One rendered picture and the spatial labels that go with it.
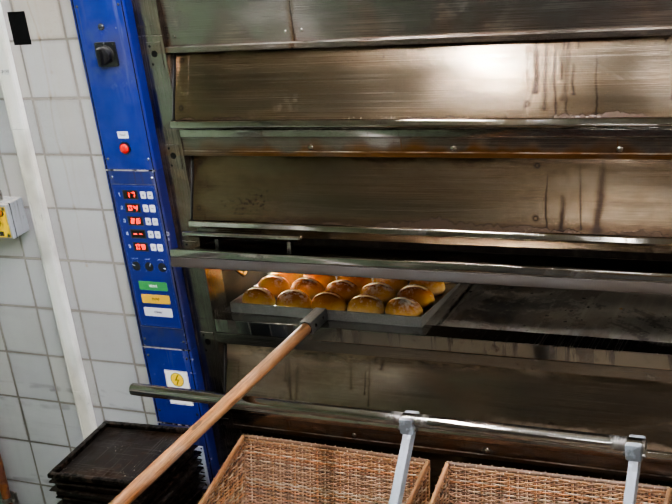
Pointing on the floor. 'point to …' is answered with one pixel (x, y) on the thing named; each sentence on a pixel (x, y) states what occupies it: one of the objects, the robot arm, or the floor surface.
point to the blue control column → (86, 17)
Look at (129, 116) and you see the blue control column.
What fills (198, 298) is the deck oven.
